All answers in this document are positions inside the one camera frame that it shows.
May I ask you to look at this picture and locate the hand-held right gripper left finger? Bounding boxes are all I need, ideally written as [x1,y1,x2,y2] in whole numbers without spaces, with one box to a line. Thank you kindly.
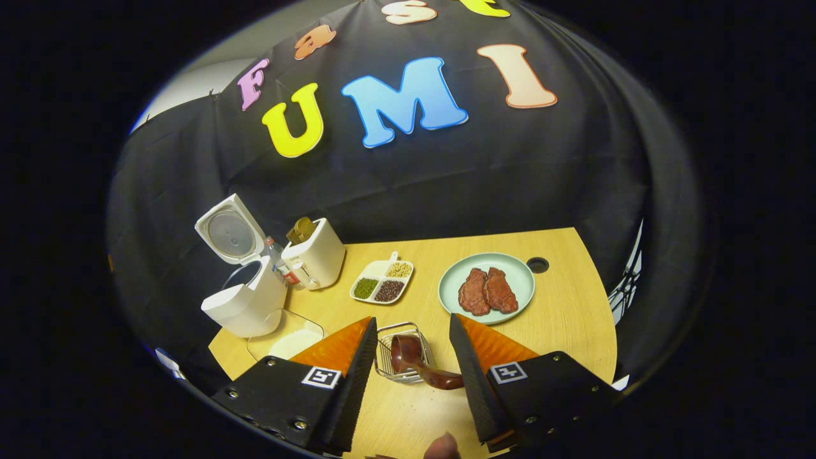
[210,317,379,456]

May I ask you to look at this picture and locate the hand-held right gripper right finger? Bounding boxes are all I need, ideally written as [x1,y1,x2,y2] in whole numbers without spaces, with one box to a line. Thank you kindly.
[449,312,619,455]

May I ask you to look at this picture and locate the metal wire chopstick holder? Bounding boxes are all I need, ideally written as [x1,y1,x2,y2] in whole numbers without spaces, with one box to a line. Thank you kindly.
[374,321,437,385]

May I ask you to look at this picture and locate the dark wooden spoon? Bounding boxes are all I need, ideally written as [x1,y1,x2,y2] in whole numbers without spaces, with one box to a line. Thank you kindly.
[390,333,465,391]

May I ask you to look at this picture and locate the clear container of rice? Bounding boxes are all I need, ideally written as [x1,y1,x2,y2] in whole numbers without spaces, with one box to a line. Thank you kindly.
[246,309,326,363]

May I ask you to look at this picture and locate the white rice cooker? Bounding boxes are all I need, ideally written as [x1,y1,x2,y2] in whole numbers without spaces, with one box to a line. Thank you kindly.
[194,193,289,339]

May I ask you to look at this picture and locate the red meat steak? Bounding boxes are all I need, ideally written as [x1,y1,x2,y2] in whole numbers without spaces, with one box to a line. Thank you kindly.
[458,268,492,317]
[484,267,519,314]

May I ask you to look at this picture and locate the pale green plate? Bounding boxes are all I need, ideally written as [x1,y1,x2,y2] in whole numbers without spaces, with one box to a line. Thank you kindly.
[438,252,536,326]

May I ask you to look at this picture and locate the white divided bean tray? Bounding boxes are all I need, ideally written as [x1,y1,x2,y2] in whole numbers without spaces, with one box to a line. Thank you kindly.
[349,251,414,305]

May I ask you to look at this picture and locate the white toaster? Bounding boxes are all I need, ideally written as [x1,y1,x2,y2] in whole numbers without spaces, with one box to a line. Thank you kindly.
[280,217,347,291]

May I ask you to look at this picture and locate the clear plastic water bottle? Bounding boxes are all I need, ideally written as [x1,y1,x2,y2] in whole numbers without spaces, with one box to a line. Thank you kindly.
[265,236,305,291]

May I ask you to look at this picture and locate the black backdrop cloth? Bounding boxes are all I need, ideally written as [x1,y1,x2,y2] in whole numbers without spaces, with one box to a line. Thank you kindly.
[105,0,702,396]

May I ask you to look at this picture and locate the white lattice frame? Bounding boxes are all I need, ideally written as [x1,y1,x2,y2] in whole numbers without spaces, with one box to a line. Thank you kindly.
[608,219,645,319]

